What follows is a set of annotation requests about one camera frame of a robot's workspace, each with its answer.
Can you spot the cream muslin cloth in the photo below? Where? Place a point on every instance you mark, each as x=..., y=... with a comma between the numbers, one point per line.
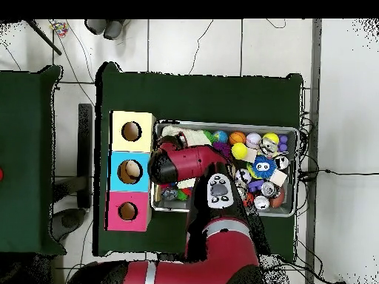
x=177, y=131

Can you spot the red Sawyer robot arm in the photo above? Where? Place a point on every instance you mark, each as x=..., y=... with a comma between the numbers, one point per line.
x=219, y=248

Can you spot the wooden box with three holes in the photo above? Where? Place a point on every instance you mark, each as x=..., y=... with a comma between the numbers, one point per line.
x=131, y=157

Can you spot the shallow clear mesh bin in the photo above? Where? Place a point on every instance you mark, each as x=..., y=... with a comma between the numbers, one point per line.
x=290, y=210

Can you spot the purple spiky ball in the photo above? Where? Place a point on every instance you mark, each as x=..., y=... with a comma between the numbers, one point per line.
x=224, y=148

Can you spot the blue globe ball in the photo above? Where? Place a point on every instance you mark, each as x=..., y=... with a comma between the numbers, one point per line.
x=221, y=136

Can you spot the yellow tennis ball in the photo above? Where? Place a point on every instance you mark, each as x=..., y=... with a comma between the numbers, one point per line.
x=240, y=151

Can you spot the orange basketball toy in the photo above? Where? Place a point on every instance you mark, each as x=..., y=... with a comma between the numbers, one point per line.
x=238, y=138

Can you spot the small soccer ball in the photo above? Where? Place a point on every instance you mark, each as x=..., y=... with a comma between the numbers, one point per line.
x=244, y=175

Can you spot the white baseball toy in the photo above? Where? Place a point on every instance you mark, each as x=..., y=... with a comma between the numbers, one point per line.
x=254, y=140

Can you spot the blue fuzzy monster toy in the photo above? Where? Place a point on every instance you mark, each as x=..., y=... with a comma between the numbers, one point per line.
x=264, y=167

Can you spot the smooth yellow ball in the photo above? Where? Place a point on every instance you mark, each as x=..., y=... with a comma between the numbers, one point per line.
x=271, y=138

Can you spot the black soda can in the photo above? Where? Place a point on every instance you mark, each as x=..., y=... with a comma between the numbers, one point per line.
x=270, y=189

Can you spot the black power adapter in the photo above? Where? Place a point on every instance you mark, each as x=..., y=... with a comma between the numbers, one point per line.
x=308, y=175

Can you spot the side table with green cloth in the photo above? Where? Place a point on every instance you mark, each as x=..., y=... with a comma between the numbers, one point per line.
x=26, y=160

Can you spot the small colourful object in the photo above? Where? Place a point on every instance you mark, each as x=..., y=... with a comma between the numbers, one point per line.
x=58, y=28

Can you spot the black rod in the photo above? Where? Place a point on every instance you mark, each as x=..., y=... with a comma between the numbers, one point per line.
x=42, y=36

